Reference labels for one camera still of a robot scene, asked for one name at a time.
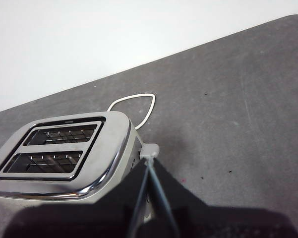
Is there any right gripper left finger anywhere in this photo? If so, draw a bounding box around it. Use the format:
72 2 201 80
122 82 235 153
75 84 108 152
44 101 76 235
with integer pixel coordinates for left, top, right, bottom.
4 160 150 238

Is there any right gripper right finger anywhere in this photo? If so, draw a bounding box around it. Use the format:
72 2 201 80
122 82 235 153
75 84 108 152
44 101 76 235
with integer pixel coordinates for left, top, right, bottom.
150 158 298 238

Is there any grey toaster lever knob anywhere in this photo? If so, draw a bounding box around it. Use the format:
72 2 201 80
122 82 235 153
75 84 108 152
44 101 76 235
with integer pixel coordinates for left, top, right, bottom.
139 142 161 160

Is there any cream white two-slot toaster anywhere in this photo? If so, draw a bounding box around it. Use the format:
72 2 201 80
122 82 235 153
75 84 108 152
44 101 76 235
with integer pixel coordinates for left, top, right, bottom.
0 111 155 224

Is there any white toaster power cable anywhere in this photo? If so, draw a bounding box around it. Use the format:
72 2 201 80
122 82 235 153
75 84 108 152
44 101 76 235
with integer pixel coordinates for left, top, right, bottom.
108 93 156 131

